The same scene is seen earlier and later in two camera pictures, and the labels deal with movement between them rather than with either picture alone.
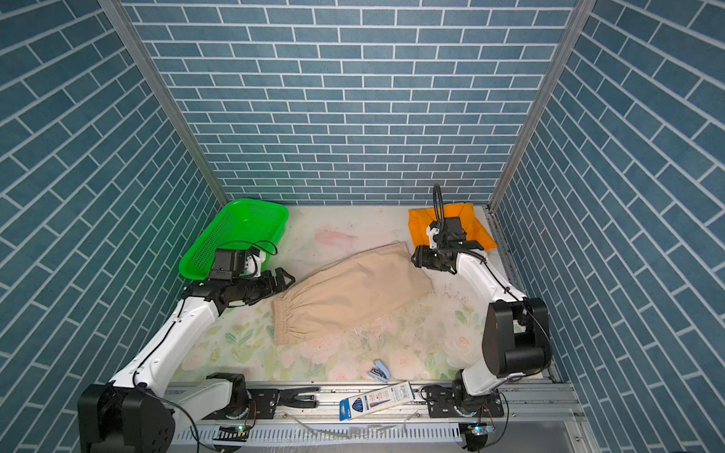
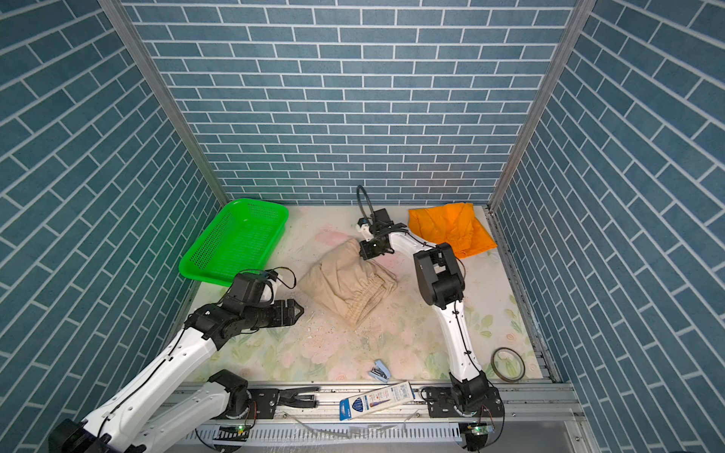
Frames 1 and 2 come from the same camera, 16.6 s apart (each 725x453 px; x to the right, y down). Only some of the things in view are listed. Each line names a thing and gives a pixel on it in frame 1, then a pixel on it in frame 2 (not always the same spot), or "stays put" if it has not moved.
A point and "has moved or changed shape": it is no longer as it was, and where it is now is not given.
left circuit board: [234, 433] stays put
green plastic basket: [243, 225] stays put
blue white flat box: [376, 400] stays put
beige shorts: [346, 290] has moved or changed shape
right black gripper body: [431, 258] -> [371, 248]
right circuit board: [480, 428] stays put
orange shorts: [419, 220] stays put
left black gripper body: [251, 288] -> [265, 314]
